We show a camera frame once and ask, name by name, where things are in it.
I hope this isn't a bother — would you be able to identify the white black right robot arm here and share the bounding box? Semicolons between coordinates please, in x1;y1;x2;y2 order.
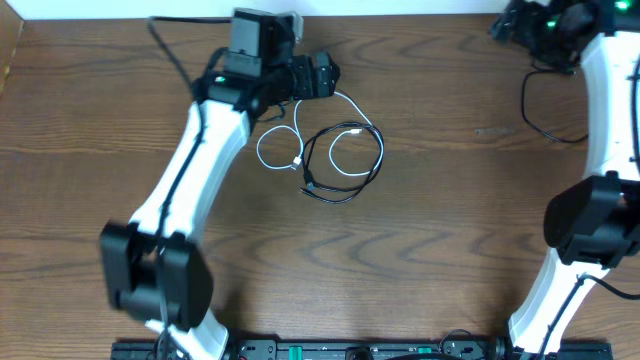
482;0;639;359

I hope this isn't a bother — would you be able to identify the black USB cable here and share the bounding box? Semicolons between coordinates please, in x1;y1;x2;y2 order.
519;67;590;146
298;121;385;205

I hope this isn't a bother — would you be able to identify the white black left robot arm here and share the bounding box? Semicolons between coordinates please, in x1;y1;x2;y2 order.
99;52;340;359

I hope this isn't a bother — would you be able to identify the white USB cable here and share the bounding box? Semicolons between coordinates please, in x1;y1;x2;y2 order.
255;89;385;178

